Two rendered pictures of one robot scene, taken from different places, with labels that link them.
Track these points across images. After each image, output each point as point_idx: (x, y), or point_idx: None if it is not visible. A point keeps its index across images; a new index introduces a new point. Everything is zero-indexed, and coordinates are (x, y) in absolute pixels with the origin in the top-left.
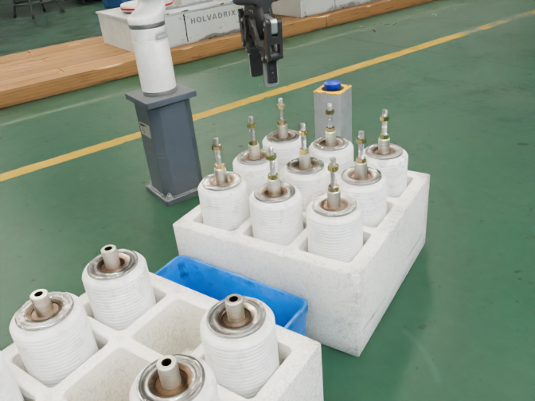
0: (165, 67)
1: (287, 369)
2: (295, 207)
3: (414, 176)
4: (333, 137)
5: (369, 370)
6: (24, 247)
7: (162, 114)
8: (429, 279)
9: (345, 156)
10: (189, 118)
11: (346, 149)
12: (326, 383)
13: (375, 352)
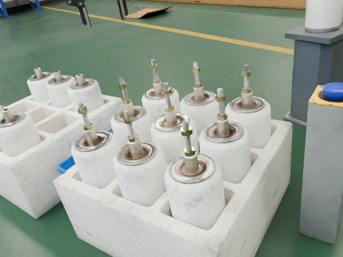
0: (316, 6)
1: (1, 156)
2: (115, 129)
3: (211, 231)
4: (217, 125)
5: (65, 243)
6: (224, 86)
7: (297, 47)
8: None
9: (203, 148)
10: (320, 61)
11: (208, 143)
12: (66, 220)
13: (78, 248)
